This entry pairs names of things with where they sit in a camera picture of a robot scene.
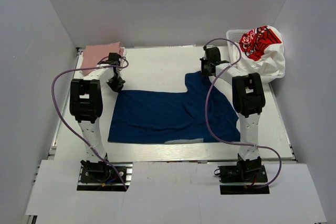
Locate white red print t shirt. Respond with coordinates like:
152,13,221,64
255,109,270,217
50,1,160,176
231,25,286,78

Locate blue t shirt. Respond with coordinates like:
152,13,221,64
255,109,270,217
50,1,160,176
108,72,240,144

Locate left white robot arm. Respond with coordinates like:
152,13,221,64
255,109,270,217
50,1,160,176
69,53,125,182

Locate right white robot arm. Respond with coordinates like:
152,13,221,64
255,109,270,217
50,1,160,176
200,47,266,182

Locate white plastic basket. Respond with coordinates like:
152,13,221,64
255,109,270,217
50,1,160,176
226,29,286,82

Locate folded pink t shirt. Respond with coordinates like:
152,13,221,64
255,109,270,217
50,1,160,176
81,42,124,68

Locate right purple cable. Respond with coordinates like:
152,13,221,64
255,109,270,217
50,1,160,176
202,38,282,188

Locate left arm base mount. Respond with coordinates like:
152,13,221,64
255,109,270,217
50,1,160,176
77,161,133,192

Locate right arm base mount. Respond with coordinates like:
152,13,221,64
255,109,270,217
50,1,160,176
214,165,270,195

